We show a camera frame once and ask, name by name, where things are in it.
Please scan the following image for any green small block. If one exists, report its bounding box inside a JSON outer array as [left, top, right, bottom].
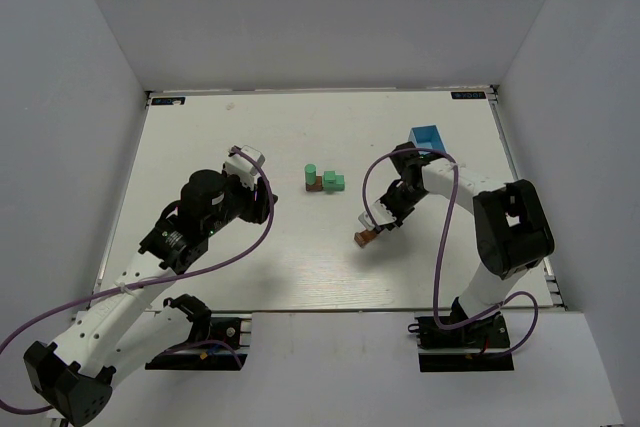
[[304, 163, 317, 186]]

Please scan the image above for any green long block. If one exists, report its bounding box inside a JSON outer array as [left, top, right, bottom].
[[322, 171, 336, 185]]

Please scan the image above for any brown arch block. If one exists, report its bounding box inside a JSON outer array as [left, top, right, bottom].
[[354, 229, 380, 248]]

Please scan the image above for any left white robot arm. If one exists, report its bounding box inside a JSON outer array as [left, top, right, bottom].
[[23, 161, 276, 426]]

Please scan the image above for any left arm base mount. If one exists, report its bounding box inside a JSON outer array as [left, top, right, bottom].
[[144, 315, 252, 372]]

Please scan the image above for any blue plastic box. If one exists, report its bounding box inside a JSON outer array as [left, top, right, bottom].
[[408, 125, 446, 152]]

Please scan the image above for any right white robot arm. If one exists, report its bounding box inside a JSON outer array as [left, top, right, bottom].
[[359, 142, 555, 334]]

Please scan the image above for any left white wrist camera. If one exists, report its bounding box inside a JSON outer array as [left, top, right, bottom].
[[223, 145, 265, 191]]

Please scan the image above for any blue corner label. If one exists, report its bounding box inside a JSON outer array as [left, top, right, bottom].
[[151, 97, 186, 106], [451, 91, 486, 100]]

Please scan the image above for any left blue corner label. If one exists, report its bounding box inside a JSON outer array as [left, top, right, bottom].
[[151, 97, 186, 106]]

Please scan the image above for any right blue corner label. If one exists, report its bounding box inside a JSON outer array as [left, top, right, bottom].
[[451, 91, 486, 100]]

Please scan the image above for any purple cable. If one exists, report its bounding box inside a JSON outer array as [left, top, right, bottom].
[[0, 146, 276, 416], [360, 147, 540, 360]]

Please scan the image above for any brown cube block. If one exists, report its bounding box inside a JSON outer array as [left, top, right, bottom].
[[305, 181, 324, 192]]

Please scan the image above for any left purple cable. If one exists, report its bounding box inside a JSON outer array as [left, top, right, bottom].
[[0, 146, 276, 416]]

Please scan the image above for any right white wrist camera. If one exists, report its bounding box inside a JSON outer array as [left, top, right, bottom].
[[358, 200, 398, 230]]

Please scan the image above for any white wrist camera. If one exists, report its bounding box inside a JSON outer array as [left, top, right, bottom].
[[358, 200, 398, 230], [223, 145, 265, 191]]

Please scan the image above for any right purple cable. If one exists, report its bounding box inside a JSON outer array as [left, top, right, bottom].
[[360, 147, 540, 360]]

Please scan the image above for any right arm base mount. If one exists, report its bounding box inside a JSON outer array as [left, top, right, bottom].
[[407, 313, 514, 373]]

